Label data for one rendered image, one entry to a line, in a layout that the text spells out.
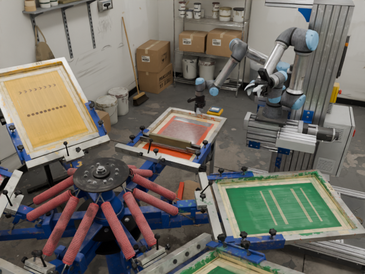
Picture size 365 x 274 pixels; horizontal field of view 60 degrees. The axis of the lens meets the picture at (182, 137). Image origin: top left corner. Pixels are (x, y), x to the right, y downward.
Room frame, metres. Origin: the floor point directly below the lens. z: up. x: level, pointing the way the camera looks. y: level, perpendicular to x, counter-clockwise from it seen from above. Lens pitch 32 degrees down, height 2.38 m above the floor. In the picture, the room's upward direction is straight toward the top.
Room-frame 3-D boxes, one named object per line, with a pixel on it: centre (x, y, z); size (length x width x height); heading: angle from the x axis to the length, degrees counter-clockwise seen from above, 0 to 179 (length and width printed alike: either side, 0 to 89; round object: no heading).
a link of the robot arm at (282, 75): (1.85, -0.59, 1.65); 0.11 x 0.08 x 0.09; 135
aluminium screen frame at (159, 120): (2.32, 0.02, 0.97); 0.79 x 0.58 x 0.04; 156
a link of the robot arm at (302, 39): (2.03, -0.77, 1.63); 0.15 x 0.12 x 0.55; 45
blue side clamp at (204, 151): (1.99, -0.14, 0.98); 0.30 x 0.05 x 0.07; 156
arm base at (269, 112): (2.13, -0.68, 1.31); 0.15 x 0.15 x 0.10
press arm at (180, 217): (1.42, -0.18, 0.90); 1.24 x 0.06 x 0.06; 96
